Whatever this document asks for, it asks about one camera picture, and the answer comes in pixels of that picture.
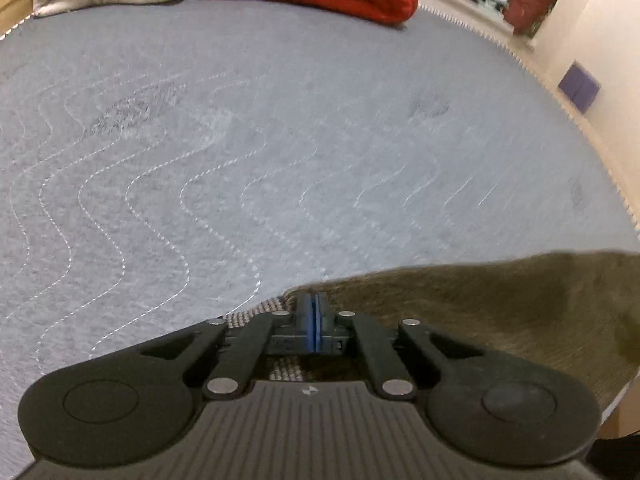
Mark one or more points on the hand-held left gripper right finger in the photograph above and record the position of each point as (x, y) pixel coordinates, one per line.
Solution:
(321, 327)

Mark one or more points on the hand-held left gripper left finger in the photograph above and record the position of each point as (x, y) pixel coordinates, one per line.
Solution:
(304, 327)

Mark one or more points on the grey quilted mattress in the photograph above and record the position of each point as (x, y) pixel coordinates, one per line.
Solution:
(280, 140)

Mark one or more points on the purple box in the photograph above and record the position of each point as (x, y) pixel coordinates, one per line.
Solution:
(579, 86)

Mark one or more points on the dark red cushion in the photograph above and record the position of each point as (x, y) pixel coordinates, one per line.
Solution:
(531, 5)

